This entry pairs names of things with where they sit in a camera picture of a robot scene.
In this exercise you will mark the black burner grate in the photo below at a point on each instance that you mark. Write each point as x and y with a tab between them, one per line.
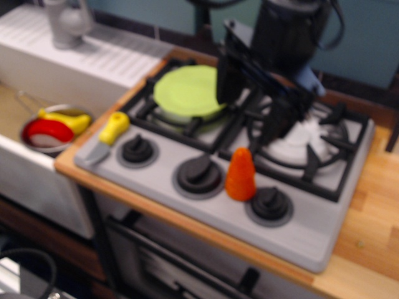
205	133
322	154

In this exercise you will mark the right black stove knob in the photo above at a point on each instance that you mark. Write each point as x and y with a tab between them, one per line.
270	207

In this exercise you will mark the white toy sink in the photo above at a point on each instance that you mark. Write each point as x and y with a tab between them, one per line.
92	76

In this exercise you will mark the green plate lid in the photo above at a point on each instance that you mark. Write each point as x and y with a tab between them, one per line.
188	91

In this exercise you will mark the yellow handled toy knife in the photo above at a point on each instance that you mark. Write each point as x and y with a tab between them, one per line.
117	124

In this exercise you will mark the black stove knob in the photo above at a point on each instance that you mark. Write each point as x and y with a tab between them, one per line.
270	207
137	152
198	178

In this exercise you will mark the black oven door handle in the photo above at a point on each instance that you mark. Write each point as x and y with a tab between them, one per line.
151	250

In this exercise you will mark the orange toy carrot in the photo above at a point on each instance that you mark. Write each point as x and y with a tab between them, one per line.
240	179

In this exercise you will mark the right black burner grate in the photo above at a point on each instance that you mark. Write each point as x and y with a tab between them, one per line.
322	154

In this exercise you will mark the red toy fruit slice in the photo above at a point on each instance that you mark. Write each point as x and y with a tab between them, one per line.
42	133

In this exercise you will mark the metal strainer pot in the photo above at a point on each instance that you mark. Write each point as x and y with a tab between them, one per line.
33	105

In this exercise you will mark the middle black stove knob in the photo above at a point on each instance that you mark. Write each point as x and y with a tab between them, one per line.
198	178

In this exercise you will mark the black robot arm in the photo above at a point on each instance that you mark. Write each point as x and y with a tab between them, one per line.
274	55

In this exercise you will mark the left black stove knob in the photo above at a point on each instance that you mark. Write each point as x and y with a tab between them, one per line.
137	152

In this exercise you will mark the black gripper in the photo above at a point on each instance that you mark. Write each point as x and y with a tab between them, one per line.
237	64

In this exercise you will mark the yellow toy banana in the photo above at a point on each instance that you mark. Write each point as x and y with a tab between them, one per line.
78	124

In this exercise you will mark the grey toy faucet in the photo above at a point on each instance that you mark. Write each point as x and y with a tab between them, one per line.
68	25

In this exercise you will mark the grey toy stove top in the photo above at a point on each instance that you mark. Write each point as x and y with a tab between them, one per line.
306	240

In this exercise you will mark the left black burner grate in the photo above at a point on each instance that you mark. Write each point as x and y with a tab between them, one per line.
205	133

